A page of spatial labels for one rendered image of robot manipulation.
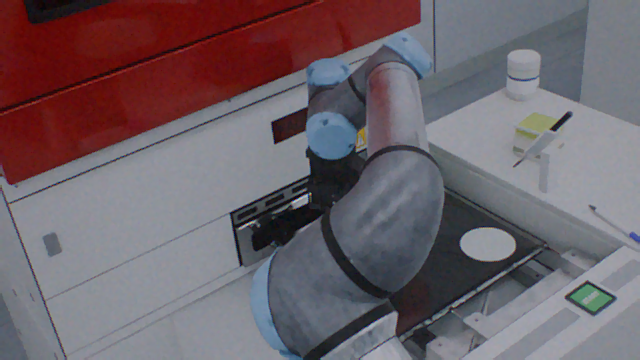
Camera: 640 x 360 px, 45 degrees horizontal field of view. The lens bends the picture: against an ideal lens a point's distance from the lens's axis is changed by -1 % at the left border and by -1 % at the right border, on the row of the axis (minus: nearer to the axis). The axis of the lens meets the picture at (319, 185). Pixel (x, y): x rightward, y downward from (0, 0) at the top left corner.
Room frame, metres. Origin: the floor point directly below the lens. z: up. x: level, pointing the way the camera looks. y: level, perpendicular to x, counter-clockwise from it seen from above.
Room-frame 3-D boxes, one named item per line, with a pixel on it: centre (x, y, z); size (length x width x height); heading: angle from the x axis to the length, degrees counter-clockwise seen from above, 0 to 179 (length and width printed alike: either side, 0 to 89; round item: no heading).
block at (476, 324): (0.89, -0.24, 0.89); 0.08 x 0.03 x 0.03; 33
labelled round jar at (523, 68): (1.55, -0.48, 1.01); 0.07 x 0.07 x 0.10
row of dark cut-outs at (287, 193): (1.31, -0.01, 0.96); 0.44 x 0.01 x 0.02; 123
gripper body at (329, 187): (1.17, -0.03, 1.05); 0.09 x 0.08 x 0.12; 74
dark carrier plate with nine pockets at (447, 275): (1.14, -0.15, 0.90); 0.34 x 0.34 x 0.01; 33
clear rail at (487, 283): (0.99, -0.24, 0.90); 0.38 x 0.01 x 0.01; 123
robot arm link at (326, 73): (1.16, -0.03, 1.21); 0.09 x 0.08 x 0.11; 176
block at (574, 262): (1.02, -0.44, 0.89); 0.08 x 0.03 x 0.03; 33
